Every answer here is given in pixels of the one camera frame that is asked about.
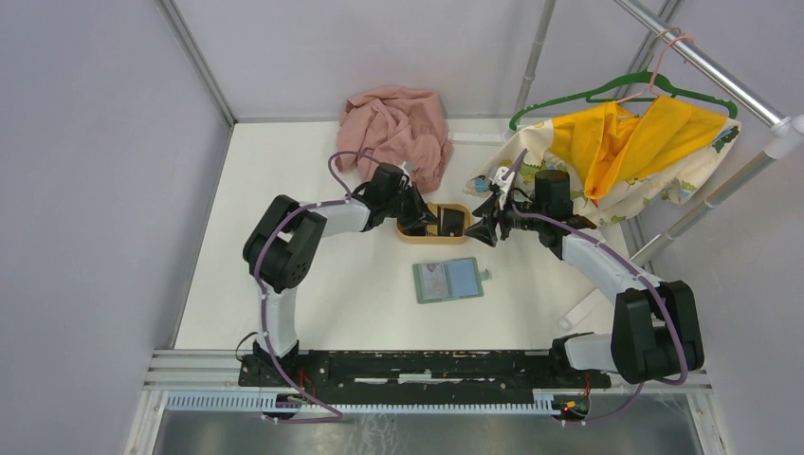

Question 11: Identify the tan oval tray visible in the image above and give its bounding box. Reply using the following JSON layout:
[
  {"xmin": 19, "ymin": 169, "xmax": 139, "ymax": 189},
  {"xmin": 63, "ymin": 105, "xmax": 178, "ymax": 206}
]
[{"xmin": 396, "ymin": 202, "xmax": 474, "ymax": 245}]

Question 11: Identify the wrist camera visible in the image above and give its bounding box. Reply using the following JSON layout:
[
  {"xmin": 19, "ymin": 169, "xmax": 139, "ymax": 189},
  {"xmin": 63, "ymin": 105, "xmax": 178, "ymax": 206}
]
[
  {"xmin": 397, "ymin": 161, "xmax": 416, "ymax": 188},
  {"xmin": 489, "ymin": 166, "xmax": 516, "ymax": 197}
]

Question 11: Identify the pink clothes hanger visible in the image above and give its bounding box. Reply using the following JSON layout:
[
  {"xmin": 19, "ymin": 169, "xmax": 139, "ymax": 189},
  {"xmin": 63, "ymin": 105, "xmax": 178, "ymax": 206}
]
[{"xmin": 615, "ymin": 27, "xmax": 697, "ymax": 105}]

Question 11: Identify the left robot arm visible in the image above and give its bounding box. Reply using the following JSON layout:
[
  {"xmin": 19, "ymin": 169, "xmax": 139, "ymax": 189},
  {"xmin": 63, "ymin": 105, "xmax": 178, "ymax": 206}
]
[{"xmin": 243, "ymin": 163, "xmax": 437, "ymax": 387}]

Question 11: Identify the pink crumpled cloth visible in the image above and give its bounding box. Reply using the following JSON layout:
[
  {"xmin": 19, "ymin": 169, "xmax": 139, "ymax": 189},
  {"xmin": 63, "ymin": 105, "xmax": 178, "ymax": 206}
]
[{"xmin": 336, "ymin": 85, "xmax": 453, "ymax": 193}]

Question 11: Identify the green leather card holder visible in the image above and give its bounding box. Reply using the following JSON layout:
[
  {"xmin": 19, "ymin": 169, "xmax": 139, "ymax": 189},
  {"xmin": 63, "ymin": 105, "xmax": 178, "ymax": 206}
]
[{"xmin": 412, "ymin": 257, "xmax": 491, "ymax": 304}]

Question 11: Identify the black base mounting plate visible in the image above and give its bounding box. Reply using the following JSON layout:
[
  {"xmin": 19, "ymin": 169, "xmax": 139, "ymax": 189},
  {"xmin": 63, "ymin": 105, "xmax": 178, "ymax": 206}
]
[{"xmin": 238, "ymin": 350, "xmax": 612, "ymax": 406}]

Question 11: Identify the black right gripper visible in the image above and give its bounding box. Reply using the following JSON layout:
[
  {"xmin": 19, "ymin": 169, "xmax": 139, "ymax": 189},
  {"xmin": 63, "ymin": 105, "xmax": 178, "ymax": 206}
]
[{"xmin": 464, "ymin": 187, "xmax": 546, "ymax": 247}]

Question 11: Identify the green clothes hanger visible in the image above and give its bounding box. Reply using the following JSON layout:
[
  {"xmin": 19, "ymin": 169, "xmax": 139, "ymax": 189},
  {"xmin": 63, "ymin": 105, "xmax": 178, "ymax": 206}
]
[{"xmin": 508, "ymin": 70, "xmax": 740, "ymax": 132}]

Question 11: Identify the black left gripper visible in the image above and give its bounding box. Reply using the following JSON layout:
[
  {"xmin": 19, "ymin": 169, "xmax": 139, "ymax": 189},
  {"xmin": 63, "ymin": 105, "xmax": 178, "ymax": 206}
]
[{"xmin": 384, "ymin": 182, "xmax": 439, "ymax": 230}]

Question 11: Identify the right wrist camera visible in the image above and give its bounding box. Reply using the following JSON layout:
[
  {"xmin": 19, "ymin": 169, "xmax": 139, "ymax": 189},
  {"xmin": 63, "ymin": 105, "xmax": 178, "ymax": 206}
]
[{"xmin": 489, "ymin": 166, "xmax": 516, "ymax": 197}]

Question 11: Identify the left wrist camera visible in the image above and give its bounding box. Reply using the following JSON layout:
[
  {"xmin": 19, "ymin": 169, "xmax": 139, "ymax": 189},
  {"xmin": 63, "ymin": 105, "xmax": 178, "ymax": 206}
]
[{"xmin": 397, "ymin": 161, "xmax": 416, "ymax": 188}]

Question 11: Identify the dinosaur print yellow garment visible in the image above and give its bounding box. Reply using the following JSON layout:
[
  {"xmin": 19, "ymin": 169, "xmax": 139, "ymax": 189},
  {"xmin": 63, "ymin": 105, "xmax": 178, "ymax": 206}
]
[{"xmin": 464, "ymin": 96, "xmax": 741, "ymax": 226}]

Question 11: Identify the metal clothes rack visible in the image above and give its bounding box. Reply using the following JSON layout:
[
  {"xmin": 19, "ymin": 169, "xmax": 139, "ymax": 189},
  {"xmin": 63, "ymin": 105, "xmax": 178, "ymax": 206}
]
[{"xmin": 508, "ymin": 1, "xmax": 803, "ymax": 264}]

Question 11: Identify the white perforated cable duct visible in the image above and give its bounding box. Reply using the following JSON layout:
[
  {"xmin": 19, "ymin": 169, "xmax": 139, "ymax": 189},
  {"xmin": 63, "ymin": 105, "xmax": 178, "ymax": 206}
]
[{"xmin": 166, "ymin": 391, "xmax": 557, "ymax": 416}]

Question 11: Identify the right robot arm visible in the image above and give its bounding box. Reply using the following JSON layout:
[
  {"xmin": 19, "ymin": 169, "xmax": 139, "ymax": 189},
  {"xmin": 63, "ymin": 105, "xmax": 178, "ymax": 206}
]
[{"xmin": 465, "ymin": 167, "xmax": 704, "ymax": 387}]

